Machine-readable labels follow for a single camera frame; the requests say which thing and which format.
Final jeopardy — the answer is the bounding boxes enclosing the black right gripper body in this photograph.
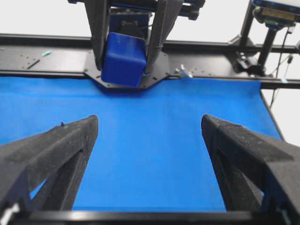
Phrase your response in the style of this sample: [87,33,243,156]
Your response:
[80,0,205,41]

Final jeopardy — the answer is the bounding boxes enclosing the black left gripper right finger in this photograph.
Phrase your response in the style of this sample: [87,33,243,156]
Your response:
[201,114,300,225]

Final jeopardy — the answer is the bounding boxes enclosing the black cable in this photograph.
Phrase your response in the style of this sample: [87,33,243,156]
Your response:
[269,25,295,108]

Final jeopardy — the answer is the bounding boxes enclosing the black aluminium frame rail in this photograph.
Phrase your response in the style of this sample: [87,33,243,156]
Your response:
[0,34,300,90]

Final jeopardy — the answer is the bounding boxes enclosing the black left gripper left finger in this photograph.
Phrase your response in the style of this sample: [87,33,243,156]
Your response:
[0,115,98,225]

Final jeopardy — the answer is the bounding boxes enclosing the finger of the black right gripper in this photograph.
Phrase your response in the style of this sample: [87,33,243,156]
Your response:
[84,0,110,70]
[144,0,183,75]

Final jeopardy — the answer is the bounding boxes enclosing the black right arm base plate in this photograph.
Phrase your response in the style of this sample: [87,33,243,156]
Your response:
[84,51,185,89]

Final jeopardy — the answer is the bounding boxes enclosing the blue cube block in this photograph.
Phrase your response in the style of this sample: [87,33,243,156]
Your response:
[101,32,147,88]

